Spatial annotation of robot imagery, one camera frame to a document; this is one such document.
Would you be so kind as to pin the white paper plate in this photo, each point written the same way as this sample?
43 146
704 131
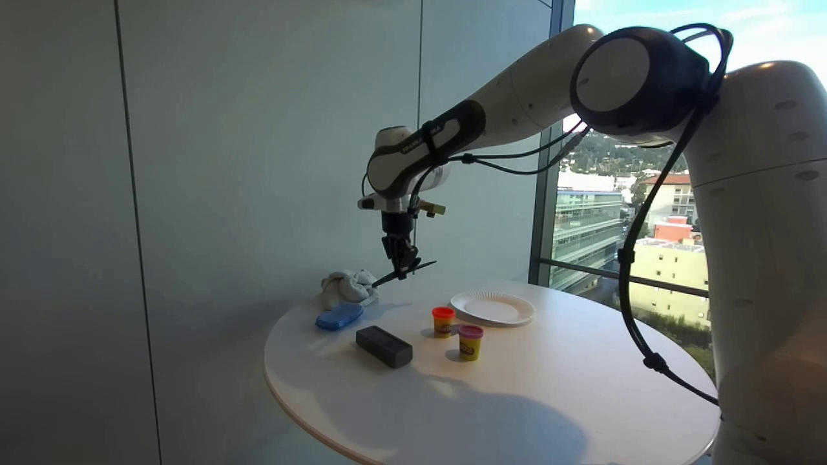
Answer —
494 308

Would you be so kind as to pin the balcony railing bar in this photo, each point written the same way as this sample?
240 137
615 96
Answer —
602 274

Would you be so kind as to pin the black plastic spoon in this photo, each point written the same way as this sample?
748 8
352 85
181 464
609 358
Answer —
383 279

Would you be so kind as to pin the cream flat roof building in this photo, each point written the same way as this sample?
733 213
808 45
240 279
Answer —
672 268

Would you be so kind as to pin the window frame post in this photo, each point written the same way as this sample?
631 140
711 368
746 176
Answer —
544 215

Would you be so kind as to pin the yellow tub orange lid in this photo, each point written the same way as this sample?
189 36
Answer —
442 320

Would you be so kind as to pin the yellow tub purple lid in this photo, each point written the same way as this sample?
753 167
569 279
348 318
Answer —
472 345

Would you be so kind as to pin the dark grey rectangular block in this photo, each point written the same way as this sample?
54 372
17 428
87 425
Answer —
383 348

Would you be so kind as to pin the glass office building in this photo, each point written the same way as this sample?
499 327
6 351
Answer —
589 227

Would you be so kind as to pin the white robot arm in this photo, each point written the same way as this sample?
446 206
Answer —
757 215

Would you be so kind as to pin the white crumpled cloth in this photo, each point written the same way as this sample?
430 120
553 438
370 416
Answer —
344 288

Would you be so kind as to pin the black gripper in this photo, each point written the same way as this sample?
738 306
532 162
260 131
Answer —
401 227

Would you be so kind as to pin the white building red roof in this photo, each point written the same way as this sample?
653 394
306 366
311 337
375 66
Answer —
676 195

